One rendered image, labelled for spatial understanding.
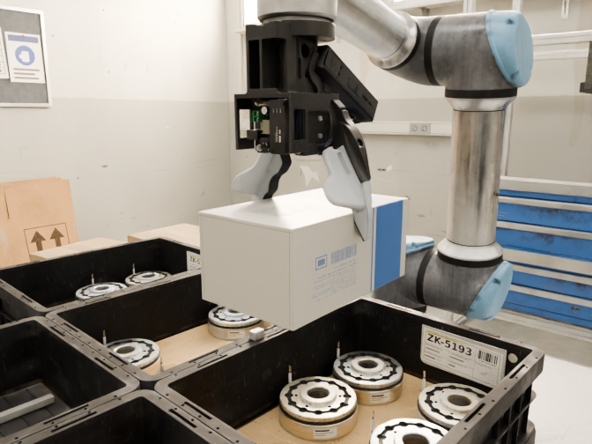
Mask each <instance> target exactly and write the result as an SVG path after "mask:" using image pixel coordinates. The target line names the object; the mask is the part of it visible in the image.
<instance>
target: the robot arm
mask: <svg viewBox="0 0 592 444"><path fill-rule="evenodd" d="M256 19H257V20H258V21H259V22H260V23H262V24H261V25H259V26H258V25H253V24H251V25H245V27H246V63H247V92H246V93H244V94H235V95H234V118H235V147H236V150H245V149H255V150H256V151H257V152H259V153H260V154H259V156H258V158H257V160H256V162H255V164H254V165H253V166H252V167H250V168H249V169H247V170H246V171H244V172H242V173H240V174H238V175H237V176H236V177H235V178H234V180H233V183H232V189H233V191H235V192H240V193H244V194H250V195H252V202H253V201H257V200H262V199H268V198H272V196H273V194H274V193H275V192H276V191H277V190H278V182H279V179H280V178H281V176H282V175H283V174H285V173H286V172H287V171H288V169H289V167H290V166H291V164H292V160H291V156H290V154H293V153H294V154H295V155H296V156H308V155H316V154H318V155H322V159H323V161H324V164H325V166H326V167H327V170H328V173H329V176H328V178H327V180H326V181H325V182H324V183H323V185H322V189H323V192H324V195H325V196H326V198H327V199H328V201H329V202H330V203H331V204H333V205H335V206H338V207H343V208H348V209H351V210H352V213H353V218H354V224H355V226H356V227H357V229H358V231H359V234H360V236H361V238H362V240H363V241H367V240H369V239H370V237H371V227H372V192H371V185H370V180H371V174H370V169H369V164H368V157H367V152H366V145H365V142H364V139H363V137H362V135H361V133H360V131H359V129H358V128H357V126H356V125H355V124H358V123H361V122H373V120H374V115H375V111H376V108H377V105H378V100H377V99H376V98H375V97H374V96H373V95H372V94H371V93H370V92H369V91H368V90H367V88H366V87H365V86H364V85H363V84H362V83H361V82H360V80H359V79H358V78H357V77H356V76H355V75H354V73H353V72H352V71H351V70H350V69H349V68H348V66H347V65H346V64H345V63H344V62H343V61H342V60H341V58H340V57H339V56H338V55H337V54H336V53H335V51H334V50H333V49H332V48H331V47H330V46H329V45H321V46H318V44H321V43H327V42H332V41H334V40H335V35H336V36H338V37H339V38H341V39H343V40H345V41H347V42H349V43H351V44H352V45H353V46H355V47H356V48H359V49H361V50H362V51H364V52H366V55H367V58H368V59H369V61H370V62H371V63H372V64H374V65H375V66H377V67H379V68H381V69H383V70H385V71H386V72H389V73H391V74H393V75H395V76H397V77H399V78H402V79H405V80H407V81H410V82H413V83H416V84H420V85H429V86H445V97H444V99H445V100H446V101H447V102H448V103H449V104H450V105H451V106H452V108H453V120H452V137H451V154H450V171H449V189H448V222H447V237H446V238H445V239H444V240H442V241H441V242H440V243H439V244H438V248H435V247H434V246H435V243H434V239H432V238H429V237H425V236H406V251H405V270H404V275H403V276H401V277H399V278H397V279H395V280H393V281H391V282H389V283H387V284H385V285H383V286H381V287H379V288H377V289H375V290H373V291H372V293H371V298H374V299H377V300H382V301H386V302H388V303H391V304H395V305H398V306H400V307H406V308H409V309H412V310H415V311H419V312H421V313H425V314H426V308H427V306H429V307H435V308H438V309H441V310H444V311H448V312H450V313H454V314H458V315H463V316H466V318H473V319H478V320H481V321H490V320H491V319H492V318H494V317H495V316H496V315H497V313H498V312H499V311H500V309H501V307H502V305H503V303H504V301H505V299H506V296H507V293H508V290H509V287H510V285H511V281H512V276H513V265H512V264H511V263H509V262H508V261H504V262H503V248H502V246H501V245H500V244H499V243H498V242H497V241H496V240H495V236H496V225H497V215H498V204H499V193H500V172H501V161H502V151H503V140H504V129H505V120H506V109H507V106H508V105H509V104H510V103H511V102H512V101H513V100H515V99H516V98H517V91H518V87H519V88H520V87H522V86H524V85H526V84H527V83H528V82H529V80H530V77H531V70H532V68H533V41H532V36H531V31H530V28H529V23H528V21H527V19H525V17H524V16H523V15H522V14H521V13H520V12H518V11H495V10H490V11H486V12H476V13H466V14H456V15H447V16H433V17H412V16H411V15H410V14H408V13H407V12H405V11H399V10H393V11H392V10H391V9H390V8H389V7H388V6H387V5H385V4H384V3H383V2H381V1H380V0H256ZM240 109H249V129H247V137H241V132H240ZM254 123H255V128H254ZM332 146H333V149H330V148H328V147H332Z"/></svg>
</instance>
